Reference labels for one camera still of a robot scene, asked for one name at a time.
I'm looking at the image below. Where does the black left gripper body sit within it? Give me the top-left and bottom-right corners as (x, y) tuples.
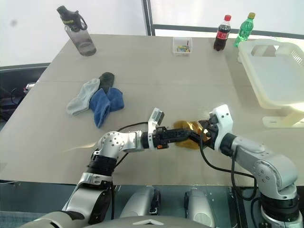
(153, 126), (177, 150)

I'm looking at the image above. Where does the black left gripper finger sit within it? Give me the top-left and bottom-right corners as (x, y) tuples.
(175, 136), (201, 147)
(174, 128), (203, 139)

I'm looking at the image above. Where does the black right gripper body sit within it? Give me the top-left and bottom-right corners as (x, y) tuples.
(200, 114), (219, 144)

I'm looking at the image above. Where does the mustard yellow sock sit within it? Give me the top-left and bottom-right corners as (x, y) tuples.
(171, 120), (212, 151)

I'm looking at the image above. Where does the small clear plastic box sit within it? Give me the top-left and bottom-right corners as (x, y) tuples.
(172, 37), (193, 57)

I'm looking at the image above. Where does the white plastic basket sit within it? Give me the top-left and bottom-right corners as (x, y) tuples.
(237, 38), (304, 128)

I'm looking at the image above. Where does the silver left robot leg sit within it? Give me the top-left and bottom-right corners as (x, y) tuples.
(119, 185), (162, 219)

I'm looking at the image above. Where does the silver robot leg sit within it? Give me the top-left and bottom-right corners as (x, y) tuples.
(119, 185), (162, 219)
(184, 187), (216, 228)

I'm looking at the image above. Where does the silver right robot leg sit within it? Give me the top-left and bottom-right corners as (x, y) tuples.
(184, 187), (216, 228)

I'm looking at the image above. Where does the blue sock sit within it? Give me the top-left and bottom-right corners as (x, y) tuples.
(89, 87), (125, 129)

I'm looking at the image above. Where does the black table leg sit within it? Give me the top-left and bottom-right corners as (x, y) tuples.
(227, 186), (247, 228)

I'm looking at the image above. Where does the dark green sock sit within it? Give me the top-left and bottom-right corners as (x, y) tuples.
(98, 72), (115, 92)

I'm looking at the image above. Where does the grey robot torso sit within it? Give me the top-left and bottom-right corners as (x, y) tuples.
(20, 210), (214, 228)

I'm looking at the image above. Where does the cola bottle red cap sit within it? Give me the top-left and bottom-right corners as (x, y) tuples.
(213, 14), (232, 52)

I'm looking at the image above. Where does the light grey sock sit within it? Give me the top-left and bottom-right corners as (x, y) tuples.
(66, 78), (101, 116)

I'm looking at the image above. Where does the green soda bottle yellow cap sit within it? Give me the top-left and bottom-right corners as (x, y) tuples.
(233, 12), (257, 48)

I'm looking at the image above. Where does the grey water bottle black lid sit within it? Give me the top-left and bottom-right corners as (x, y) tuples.
(56, 5), (97, 57)

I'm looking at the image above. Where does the small white red device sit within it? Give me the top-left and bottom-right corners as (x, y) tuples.
(23, 81), (37, 93)

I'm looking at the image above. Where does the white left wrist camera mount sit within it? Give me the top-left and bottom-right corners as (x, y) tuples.
(146, 107), (166, 151)

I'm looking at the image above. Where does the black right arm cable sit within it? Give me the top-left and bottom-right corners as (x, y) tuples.
(199, 139), (262, 214)

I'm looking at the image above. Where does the black window frame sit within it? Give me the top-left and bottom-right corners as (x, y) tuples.
(142, 0), (304, 40)

